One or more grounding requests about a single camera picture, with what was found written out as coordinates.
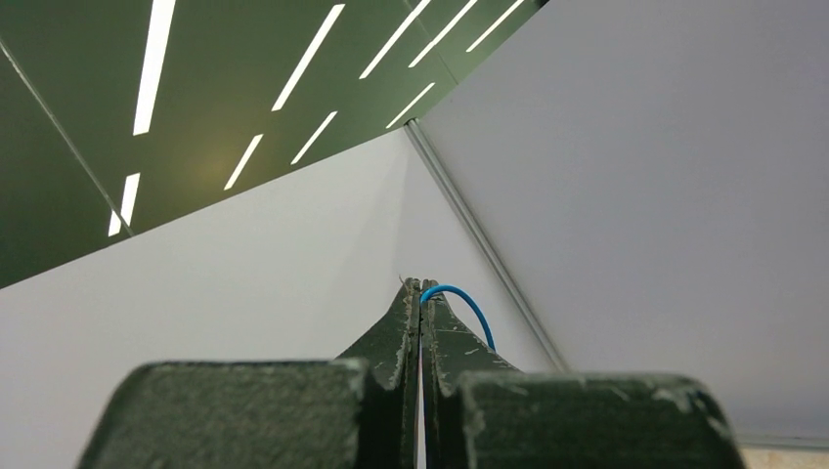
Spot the blue cable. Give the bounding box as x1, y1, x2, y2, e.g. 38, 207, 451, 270
419, 284, 498, 354

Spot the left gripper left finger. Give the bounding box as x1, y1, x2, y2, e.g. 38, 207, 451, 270
78, 278, 421, 468

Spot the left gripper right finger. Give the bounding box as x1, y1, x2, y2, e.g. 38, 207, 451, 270
420, 280, 745, 468

